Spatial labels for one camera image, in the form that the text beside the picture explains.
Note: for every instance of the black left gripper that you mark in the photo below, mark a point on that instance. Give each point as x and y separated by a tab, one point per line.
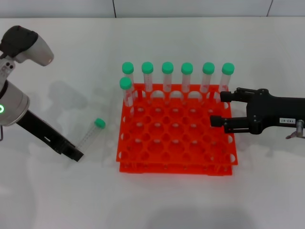
38	128

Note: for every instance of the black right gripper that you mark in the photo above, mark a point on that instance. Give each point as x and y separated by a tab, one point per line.
269	109

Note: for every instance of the green-capped clear test tube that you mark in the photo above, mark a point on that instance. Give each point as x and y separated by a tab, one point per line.
208	67
187	68
128	67
228	68
125	83
99	122
147	67
167	67

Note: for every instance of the orange plastic test tube rack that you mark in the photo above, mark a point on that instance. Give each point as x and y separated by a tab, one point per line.
176	148

